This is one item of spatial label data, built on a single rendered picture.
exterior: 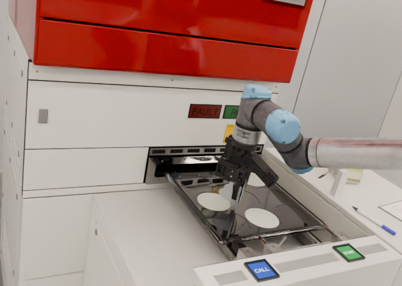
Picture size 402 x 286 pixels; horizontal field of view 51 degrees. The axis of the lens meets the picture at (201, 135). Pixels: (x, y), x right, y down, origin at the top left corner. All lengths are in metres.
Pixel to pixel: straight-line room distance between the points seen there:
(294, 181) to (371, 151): 0.47
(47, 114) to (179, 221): 0.48
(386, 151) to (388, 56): 3.30
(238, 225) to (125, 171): 0.40
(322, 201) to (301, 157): 0.30
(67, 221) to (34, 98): 0.41
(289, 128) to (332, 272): 0.33
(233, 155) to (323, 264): 0.37
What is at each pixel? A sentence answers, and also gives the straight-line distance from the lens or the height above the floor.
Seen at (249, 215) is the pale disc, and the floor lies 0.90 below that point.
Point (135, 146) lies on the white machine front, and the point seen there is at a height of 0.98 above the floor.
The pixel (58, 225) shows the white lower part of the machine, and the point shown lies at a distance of 1.39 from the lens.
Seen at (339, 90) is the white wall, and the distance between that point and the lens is 3.96.
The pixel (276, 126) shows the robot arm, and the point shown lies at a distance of 0.99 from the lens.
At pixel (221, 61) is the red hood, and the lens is 1.27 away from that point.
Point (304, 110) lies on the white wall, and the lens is 3.76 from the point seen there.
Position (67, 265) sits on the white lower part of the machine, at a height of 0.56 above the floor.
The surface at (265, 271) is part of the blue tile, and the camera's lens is 0.93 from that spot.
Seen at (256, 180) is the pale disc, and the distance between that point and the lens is 1.44.
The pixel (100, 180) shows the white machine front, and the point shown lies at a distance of 1.34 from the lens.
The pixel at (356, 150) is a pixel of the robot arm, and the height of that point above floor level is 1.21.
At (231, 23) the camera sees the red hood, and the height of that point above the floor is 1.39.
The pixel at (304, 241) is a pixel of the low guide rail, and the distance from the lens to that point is 1.33.
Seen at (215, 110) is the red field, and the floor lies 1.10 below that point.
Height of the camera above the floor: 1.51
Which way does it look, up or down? 21 degrees down
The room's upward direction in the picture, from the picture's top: 12 degrees clockwise
